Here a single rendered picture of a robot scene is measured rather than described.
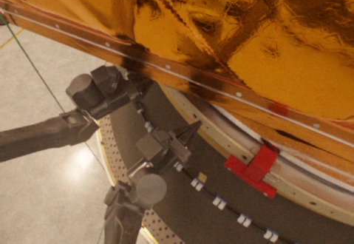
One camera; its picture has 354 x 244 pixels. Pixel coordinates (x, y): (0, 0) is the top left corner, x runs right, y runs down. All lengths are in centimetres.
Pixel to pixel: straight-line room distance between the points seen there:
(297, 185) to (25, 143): 57
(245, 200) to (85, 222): 180
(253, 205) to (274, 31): 48
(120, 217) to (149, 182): 9
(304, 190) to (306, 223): 17
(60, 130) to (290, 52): 48
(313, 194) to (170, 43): 40
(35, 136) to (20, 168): 216
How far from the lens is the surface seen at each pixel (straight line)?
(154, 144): 44
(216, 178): 67
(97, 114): 62
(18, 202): 261
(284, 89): 36
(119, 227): 48
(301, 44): 31
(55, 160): 258
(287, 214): 68
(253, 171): 51
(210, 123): 53
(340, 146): 54
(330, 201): 56
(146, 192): 45
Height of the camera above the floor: 217
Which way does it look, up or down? 57 degrees down
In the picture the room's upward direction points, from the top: 3 degrees clockwise
